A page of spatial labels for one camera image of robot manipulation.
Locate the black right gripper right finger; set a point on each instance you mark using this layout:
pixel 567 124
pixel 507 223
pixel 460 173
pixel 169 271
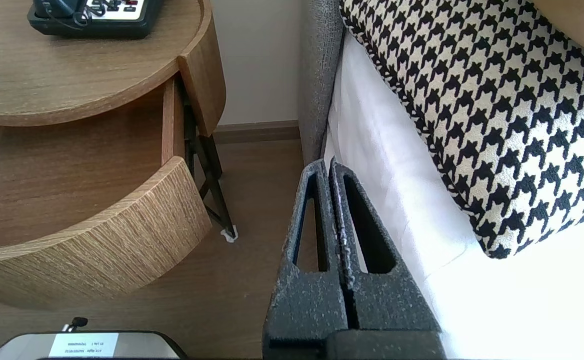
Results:
pixel 392 310

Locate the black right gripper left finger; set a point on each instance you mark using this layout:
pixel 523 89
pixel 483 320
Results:
pixel 307 310

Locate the curved wooden table drawer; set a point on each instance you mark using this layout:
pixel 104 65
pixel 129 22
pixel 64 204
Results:
pixel 96 240

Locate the white table foot pad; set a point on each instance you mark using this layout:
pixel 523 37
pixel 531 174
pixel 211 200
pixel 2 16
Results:
pixel 229 236

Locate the white bed sheet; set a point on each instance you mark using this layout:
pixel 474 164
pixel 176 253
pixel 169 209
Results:
pixel 397 175

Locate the grey device with white label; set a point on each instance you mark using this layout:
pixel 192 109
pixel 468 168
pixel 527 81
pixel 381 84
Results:
pixel 146 347

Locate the black metal table legs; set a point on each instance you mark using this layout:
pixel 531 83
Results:
pixel 211 170

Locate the brown wooden baseboard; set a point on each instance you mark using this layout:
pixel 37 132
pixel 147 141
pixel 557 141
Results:
pixel 256 132

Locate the black white houndstooth pillow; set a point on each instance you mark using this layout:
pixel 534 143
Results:
pixel 472 100

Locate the small black knob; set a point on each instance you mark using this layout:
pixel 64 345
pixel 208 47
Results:
pixel 79 321

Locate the grey fabric headboard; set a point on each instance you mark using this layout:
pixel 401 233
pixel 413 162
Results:
pixel 319 75

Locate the round wooden bedside table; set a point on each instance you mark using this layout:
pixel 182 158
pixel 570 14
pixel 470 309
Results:
pixel 71 75

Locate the black white telephone base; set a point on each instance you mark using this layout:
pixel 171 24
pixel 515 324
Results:
pixel 121 25

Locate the black telephone handset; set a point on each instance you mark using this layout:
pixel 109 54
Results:
pixel 56 6

